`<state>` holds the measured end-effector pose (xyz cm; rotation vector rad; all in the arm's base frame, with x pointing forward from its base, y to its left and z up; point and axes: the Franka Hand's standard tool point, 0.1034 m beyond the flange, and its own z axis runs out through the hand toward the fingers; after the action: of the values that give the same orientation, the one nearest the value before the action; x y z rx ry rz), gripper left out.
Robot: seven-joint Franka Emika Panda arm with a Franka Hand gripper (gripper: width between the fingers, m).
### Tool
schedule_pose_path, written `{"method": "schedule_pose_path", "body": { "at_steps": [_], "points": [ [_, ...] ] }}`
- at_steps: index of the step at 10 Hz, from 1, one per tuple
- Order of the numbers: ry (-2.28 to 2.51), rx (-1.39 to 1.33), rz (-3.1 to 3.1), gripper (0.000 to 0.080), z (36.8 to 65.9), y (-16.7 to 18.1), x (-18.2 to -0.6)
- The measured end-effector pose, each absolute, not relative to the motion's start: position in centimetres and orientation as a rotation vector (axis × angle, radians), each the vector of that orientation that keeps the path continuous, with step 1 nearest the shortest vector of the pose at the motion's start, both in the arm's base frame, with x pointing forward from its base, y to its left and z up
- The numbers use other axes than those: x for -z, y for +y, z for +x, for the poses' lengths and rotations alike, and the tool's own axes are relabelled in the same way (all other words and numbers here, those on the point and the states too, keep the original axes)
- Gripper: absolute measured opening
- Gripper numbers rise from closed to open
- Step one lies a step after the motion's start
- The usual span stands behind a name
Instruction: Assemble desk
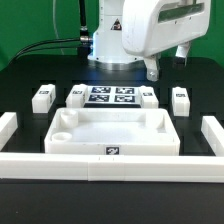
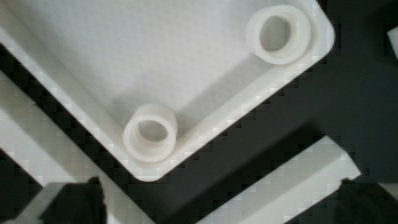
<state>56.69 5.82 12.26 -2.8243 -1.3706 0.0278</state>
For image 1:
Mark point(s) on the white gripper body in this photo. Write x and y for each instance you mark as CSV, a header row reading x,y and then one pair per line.
x,y
152,26

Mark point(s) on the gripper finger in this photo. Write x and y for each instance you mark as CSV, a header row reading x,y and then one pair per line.
x,y
182,53
152,66

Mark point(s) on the white desk top tray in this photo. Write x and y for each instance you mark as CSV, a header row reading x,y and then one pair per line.
x,y
112,131

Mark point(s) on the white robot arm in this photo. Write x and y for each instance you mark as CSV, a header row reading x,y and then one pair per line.
x,y
107,49

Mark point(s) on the fiducial marker board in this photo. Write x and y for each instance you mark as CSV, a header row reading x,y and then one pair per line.
x,y
112,97

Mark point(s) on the white right fence block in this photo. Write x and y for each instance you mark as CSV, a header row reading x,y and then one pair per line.
x,y
214,134

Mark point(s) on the white fence block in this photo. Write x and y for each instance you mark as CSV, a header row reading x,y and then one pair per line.
x,y
8,125
214,134

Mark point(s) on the white left fence block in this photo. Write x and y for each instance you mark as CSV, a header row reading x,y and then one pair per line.
x,y
8,125

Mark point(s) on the white front fence bar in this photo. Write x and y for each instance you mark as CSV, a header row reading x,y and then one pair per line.
x,y
112,168

